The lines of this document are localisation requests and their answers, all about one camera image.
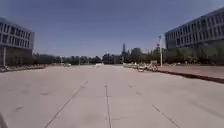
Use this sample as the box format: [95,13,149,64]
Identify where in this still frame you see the pale lamp pole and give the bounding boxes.
[157,35,164,69]

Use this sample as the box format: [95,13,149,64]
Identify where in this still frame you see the distant dark tower building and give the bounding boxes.
[121,43,128,64]

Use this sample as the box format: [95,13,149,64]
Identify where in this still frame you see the raised paved side strip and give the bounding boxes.
[157,64,224,84]

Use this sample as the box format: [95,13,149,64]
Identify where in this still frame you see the parked bicycles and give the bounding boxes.
[136,62,159,73]

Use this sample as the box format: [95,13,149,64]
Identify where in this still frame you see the grey multi-storey building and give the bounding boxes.
[0,17,36,67]
[164,7,224,51]

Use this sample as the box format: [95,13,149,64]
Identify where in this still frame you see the pale concrete paved road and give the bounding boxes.
[0,64,224,128]

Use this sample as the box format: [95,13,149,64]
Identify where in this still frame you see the row of trees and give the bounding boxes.
[32,40,224,66]

